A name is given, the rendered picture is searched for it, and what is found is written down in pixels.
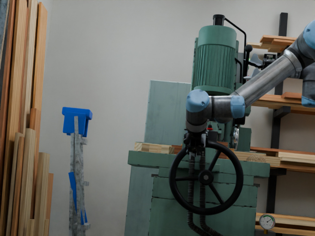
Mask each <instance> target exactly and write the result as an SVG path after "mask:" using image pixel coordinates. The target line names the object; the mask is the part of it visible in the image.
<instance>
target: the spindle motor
mask: <svg viewBox="0 0 315 236"><path fill-rule="evenodd" d="M236 38H237V33H236V31H235V30H234V29H233V28H230V27H226V26H221V25H209V26H204V27H202V28H201V29H200V30H199V37H198V47H197V48H198V49H197V58H196V69H195V83H194V90H195V89H201V90H203V91H205V92H207V94H208V95H217V96H229V95H230V94H231V93H232V89H233V72H234V61H235V49H236Z"/></svg>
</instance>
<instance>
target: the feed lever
mask: <svg viewBox="0 0 315 236"><path fill-rule="evenodd" d="M252 50H253V47H252V45H250V44H248V45H246V46H245V51H246V52H247V54H246V62H245V69H244V77H246V76H247V71H248V61H249V54H250V52H251V51H252ZM245 83H246V79H243V84H245ZM243 84H242V85H243ZM245 118H246V114H244V117H242V118H234V124H235V125H237V126H238V127H240V125H244V124H245Z"/></svg>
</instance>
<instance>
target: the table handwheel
mask: <svg viewBox="0 0 315 236"><path fill-rule="evenodd" d="M205 147H206V148H214V149H216V150H217V152H216V154H215V156H214V158H213V160H212V162H211V164H210V166H209V167H208V170H202V171H201V172H200V173H199V175H198V176H189V177H176V171H177V168H178V165H179V163H180V162H181V160H182V159H183V157H184V156H185V147H184V148H183V149H182V150H181V151H180V152H179V153H178V154H177V155H176V156H175V158H174V160H173V161H172V164H171V166H170V170H169V185H170V189H171V191H172V194H173V196H174V197H175V199H176V200H177V202H178V203H179V204H180V205H181V206H182V207H184V208H185V209H186V210H188V211H190V212H192V213H195V214H199V215H214V214H218V213H221V212H223V211H225V210H226V209H228V208H229V207H231V206H232V205H233V204H234V203H235V201H236V200H237V199H238V197H239V195H240V193H241V190H242V187H243V181H244V176H243V169H242V166H241V163H240V161H239V160H238V158H237V156H236V155H235V154H234V152H233V151H232V150H230V149H229V148H228V147H226V146H225V145H223V144H221V143H218V142H215V141H210V140H209V141H208V145H207V146H205ZM221 152H222V153H224V154H225V155H226V156H227V157H228V158H229V159H230V160H231V162H232V163H233V165H234V168H235V171H236V185H235V188H234V191H233V193H232V194H231V196H230V197H229V199H228V200H227V201H225V202H224V201H223V199H222V198H221V196H220V195H219V193H218V192H217V190H216V188H215V186H214V185H213V183H212V182H213V180H214V175H213V173H212V170H213V168H214V165H215V163H216V161H217V159H218V157H219V155H220V154H221ZM188 180H199V182H200V183H201V184H203V185H209V187H210V189H211V190H212V191H213V193H214V194H215V196H216V198H217V199H218V201H219V202H220V205H219V206H216V207H212V208H201V207H197V206H194V205H192V204H190V203H189V202H187V201H186V200H185V199H184V198H183V197H182V195H181V194H180V192H179V190H178V187H177V184H176V181H188Z"/></svg>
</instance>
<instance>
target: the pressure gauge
mask: <svg viewBox="0 0 315 236"><path fill-rule="evenodd" d="M267 221H268V222H267ZM259 224H260V226H261V227H262V228H263V229H264V234H268V230H269V229H272V228H273V227H274V226H275V219H274V217H273V216H272V215H270V214H263V215H262V216H261V217H260V219H259Z"/></svg>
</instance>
